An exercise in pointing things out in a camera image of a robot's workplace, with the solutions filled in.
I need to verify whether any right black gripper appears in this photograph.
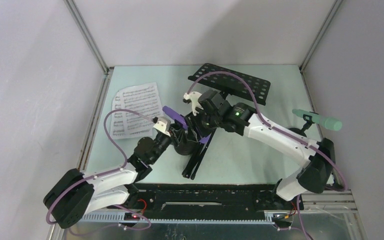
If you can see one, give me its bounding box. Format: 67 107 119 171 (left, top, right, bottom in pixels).
183 106 221 144

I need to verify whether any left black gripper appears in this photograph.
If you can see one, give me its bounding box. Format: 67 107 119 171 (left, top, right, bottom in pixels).
148 122 185 164

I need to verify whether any black music stand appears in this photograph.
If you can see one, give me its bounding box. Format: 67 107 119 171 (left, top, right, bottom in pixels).
182 63 271 180

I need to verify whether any purple toy microphone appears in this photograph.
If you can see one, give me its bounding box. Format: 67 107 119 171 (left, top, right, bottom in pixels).
162 106 211 144

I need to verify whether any black round microphone stand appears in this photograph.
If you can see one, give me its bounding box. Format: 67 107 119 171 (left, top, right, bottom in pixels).
288 121 313 137
173 131 197 156

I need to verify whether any white sheet music page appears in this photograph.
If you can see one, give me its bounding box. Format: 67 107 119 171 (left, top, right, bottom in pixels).
116 82 163 136
110 93 152 140

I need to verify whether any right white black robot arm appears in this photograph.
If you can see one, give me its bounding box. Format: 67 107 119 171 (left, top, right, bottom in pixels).
183 90 335 209

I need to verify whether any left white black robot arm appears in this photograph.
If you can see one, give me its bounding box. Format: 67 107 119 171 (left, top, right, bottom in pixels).
43 126 187 229

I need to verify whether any green toy microphone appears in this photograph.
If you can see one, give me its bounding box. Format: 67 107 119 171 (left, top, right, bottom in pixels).
292 109 343 131

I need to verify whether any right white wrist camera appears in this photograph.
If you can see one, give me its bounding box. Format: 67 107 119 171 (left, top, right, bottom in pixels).
183 91 203 116

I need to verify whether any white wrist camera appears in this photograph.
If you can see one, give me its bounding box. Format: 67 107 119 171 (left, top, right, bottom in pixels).
183 91 203 116
152 116 171 137

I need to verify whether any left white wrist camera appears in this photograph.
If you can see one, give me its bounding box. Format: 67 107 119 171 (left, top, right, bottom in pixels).
152 116 171 137

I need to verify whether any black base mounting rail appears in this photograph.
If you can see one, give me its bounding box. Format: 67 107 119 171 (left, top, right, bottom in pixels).
122 183 304 223

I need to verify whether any aluminium frame rail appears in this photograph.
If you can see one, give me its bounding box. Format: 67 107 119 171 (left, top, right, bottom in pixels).
64 0 111 171

